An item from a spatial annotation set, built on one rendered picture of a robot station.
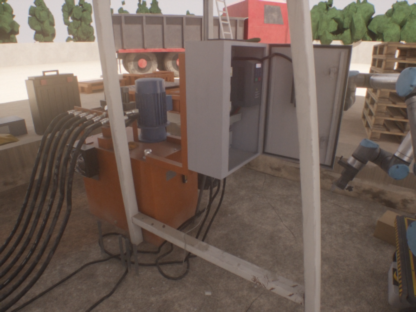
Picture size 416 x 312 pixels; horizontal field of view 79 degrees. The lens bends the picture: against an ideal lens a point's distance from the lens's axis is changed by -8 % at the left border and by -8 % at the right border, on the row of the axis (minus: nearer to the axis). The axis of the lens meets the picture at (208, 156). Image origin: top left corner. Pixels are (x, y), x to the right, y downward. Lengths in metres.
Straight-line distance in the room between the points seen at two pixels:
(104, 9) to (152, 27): 8.12
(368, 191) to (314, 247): 1.63
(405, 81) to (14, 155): 3.05
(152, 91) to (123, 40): 7.57
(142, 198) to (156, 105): 0.62
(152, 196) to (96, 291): 0.61
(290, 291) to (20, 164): 2.67
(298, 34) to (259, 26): 10.10
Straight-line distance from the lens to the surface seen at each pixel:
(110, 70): 1.46
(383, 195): 2.66
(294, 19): 0.88
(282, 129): 1.50
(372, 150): 1.62
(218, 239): 1.92
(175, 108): 4.13
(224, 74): 1.13
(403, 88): 1.28
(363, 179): 2.65
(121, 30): 9.45
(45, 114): 3.37
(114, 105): 1.49
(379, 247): 2.16
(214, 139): 1.20
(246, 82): 1.37
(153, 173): 1.61
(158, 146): 1.82
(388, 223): 2.18
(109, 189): 2.00
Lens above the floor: 1.20
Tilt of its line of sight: 21 degrees down
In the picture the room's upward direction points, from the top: straight up
